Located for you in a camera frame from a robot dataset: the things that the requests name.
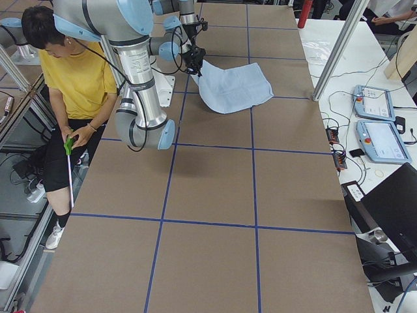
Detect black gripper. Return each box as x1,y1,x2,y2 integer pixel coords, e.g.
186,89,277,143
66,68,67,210
182,47,206,77
182,14,209,42

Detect light blue button shirt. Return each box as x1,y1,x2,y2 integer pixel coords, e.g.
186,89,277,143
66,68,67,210
192,61,274,114

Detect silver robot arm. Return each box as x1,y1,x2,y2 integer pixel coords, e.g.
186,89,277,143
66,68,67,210
53,1,207,150
152,0,208,44

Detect person in yellow shirt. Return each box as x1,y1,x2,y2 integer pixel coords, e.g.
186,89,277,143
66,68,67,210
22,6,117,250

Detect red cylinder bottle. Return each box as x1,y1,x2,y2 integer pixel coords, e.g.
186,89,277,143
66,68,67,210
297,0,313,29

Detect clear plastic zip bag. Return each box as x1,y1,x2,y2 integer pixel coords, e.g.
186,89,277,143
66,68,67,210
302,40,332,66

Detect left orange grey hub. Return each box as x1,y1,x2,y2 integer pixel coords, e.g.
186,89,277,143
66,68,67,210
325,128,340,144

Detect orange grey hub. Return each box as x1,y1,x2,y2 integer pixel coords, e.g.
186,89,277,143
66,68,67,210
332,151,347,171
325,128,340,144

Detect right orange grey hub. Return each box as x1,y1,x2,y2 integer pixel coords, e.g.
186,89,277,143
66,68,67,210
332,151,347,171

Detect upper blue teach pendant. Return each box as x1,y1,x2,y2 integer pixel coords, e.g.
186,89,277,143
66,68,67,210
353,85,395,121

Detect blue teach pendant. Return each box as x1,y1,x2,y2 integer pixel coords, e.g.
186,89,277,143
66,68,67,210
353,85,395,121
356,119,412,164

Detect lower blue teach pendant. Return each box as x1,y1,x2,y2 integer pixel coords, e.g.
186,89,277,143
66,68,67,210
356,119,412,164

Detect white power strip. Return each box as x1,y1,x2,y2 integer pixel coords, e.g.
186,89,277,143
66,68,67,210
27,183,45,203

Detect black computer monitor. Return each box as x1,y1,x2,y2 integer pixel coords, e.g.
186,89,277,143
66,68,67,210
341,162,417,255

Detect green handled stick tool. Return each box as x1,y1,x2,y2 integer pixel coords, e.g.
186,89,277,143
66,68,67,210
64,135,75,209

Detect aluminium frame post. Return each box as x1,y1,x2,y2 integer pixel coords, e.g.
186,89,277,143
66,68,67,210
311,0,369,102

